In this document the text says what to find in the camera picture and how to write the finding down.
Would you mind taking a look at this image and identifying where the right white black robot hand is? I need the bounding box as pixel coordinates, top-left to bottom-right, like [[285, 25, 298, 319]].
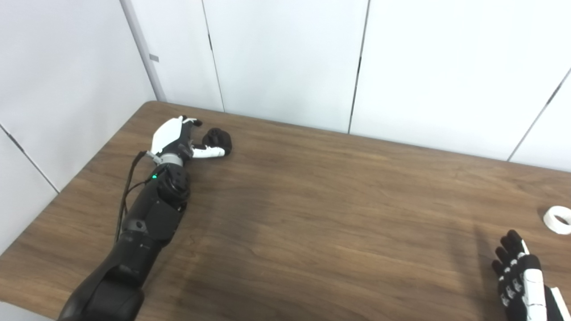
[[492, 230, 571, 321]]

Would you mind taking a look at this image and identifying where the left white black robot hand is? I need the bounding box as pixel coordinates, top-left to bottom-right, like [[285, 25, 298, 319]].
[[151, 116, 226, 165]]

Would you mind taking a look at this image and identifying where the round black stepped part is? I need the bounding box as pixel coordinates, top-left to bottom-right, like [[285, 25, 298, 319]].
[[202, 128, 233, 156]]

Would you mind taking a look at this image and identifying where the white plastic ring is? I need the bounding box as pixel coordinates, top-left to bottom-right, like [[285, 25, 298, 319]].
[[543, 206, 571, 235]]

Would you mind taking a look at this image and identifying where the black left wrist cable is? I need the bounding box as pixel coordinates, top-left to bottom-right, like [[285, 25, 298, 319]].
[[115, 151, 161, 243]]

